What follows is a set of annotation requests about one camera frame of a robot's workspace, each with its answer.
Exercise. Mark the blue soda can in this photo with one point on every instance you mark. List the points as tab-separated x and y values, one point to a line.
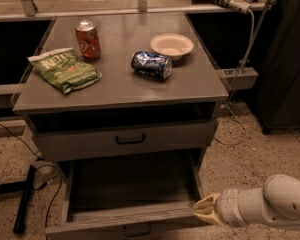
151	64

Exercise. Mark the black drawer handle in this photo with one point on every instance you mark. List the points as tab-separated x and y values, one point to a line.
137	230
130	140

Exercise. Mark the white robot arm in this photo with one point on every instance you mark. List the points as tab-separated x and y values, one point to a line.
276	204

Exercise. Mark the white paper bowl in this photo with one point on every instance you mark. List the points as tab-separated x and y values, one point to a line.
174	46

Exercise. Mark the orange soda can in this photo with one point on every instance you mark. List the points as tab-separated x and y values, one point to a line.
88	39

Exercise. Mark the green chip bag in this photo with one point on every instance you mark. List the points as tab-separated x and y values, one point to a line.
62	69

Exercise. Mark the black bottom drawer handle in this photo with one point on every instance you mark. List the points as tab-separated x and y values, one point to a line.
137	230

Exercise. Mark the black metal stand leg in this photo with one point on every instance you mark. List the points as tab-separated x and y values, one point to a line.
25	187

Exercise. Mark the grey bottom drawer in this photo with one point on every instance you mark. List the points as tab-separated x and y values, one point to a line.
104	194

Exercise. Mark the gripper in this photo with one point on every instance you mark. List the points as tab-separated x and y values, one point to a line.
227	206

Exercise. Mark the grey middle drawer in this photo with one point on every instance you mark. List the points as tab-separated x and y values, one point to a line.
64	146

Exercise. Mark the grey drawer cabinet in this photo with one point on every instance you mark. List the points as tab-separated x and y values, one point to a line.
123	98

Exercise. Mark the black middle drawer handle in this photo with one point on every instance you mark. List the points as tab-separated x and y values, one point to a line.
130	140

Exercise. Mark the grey drawer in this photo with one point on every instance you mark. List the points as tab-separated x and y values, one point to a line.
104	194
64	146

